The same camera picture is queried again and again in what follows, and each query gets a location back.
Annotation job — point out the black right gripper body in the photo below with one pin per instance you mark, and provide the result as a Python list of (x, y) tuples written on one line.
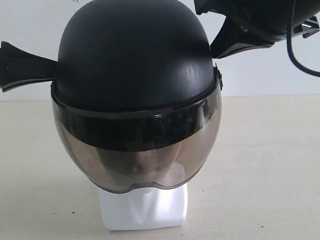
[(268, 19)]

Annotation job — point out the black helmet with tinted visor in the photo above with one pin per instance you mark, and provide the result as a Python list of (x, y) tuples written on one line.
[(135, 96)]

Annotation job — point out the white mannequin head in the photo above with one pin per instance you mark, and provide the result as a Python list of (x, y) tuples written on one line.
[(152, 193)]

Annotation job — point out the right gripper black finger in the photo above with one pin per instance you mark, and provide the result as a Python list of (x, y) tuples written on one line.
[(232, 39)]

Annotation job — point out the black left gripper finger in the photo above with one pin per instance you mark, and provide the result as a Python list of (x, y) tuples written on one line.
[(19, 68)]

